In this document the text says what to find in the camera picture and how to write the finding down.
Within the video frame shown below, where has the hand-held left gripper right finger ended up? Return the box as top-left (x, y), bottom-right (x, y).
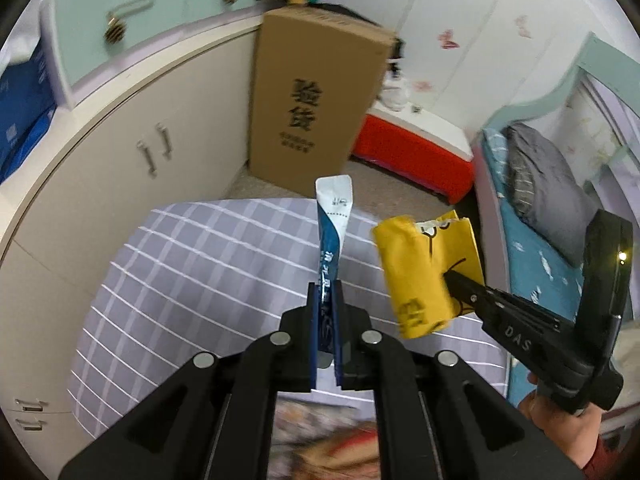
top-left (332, 280), bottom-right (586, 480)

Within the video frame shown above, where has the tall cardboard box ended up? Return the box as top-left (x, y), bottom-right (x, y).
top-left (248, 6), bottom-right (398, 197)

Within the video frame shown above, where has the teal drawer unit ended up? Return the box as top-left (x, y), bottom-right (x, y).
top-left (50, 0), bottom-right (266, 106)

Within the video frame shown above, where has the blue box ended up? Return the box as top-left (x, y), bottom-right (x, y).
top-left (0, 42), bottom-right (56, 181)

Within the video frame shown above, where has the lilac bed frame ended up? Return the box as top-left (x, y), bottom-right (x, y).
top-left (472, 32), bottom-right (640, 411)

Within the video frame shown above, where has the grey folded blanket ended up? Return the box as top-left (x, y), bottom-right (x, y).
top-left (502, 124), bottom-right (598, 267)

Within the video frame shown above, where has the red cooler box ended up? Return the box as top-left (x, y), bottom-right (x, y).
top-left (350, 99), bottom-right (476, 205)

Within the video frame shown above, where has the blue white sachet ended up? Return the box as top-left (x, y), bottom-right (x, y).
top-left (315, 175), bottom-right (355, 368)

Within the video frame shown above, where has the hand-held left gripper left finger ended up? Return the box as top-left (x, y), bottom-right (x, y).
top-left (59, 282), bottom-right (321, 480)

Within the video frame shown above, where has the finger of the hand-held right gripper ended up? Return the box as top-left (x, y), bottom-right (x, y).
top-left (492, 286), bottom-right (577, 347)
top-left (442, 269), bottom-right (597, 392)

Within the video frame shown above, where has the grey grid tablecloth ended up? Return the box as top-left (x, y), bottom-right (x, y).
top-left (67, 199), bottom-right (511, 441)

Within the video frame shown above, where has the white plastic bag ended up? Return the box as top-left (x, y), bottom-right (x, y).
top-left (382, 57), bottom-right (418, 111)

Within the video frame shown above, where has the person's right forearm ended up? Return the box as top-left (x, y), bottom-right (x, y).
top-left (580, 430), bottom-right (623, 480)

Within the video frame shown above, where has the cream cabinet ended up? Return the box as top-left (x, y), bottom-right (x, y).
top-left (0, 20), bottom-right (266, 466)

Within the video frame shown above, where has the yellow packet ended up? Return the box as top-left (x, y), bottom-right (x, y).
top-left (371, 210), bottom-right (486, 341)

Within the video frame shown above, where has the blue patterned bed sheet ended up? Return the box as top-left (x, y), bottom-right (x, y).
top-left (482, 127), bottom-right (588, 406)

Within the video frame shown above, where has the person's right hand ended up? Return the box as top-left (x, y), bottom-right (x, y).
top-left (517, 372), bottom-right (606, 468)

